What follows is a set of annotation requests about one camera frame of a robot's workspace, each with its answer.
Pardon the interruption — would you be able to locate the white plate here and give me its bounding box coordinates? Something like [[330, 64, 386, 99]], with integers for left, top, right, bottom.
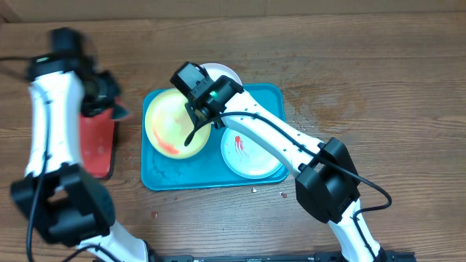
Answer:
[[200, 63, 243, 86]]

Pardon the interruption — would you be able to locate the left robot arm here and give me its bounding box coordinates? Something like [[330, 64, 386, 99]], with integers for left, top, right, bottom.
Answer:
[[10, 28, 158, 261]]

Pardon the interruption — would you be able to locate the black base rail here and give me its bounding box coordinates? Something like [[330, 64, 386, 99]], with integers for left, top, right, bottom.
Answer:
[[162, 251, 416, 262]]

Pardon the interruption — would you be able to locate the dark green sponge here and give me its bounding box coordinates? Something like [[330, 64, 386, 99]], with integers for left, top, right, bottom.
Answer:
[[111, 104, 131, 121]]

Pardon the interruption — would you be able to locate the dark red tray with water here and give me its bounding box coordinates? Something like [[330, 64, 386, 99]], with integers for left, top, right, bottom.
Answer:
[[79, 108, 119, 180]]

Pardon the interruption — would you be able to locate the teal plastic tray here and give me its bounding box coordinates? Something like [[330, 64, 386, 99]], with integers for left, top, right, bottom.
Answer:
[[141, 83, 291, 192]]

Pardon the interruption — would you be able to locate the light blue plate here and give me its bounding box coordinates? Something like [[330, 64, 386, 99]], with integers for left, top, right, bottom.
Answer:
[[221, 128, 283, 179]]

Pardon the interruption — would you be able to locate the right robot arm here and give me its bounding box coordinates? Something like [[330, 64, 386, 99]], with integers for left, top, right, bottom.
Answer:
[[170, 62, 387, 261]]

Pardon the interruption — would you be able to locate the yellow-green plate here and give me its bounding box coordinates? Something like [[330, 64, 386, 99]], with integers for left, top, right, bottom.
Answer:
[[144, 88, 211, 159]]

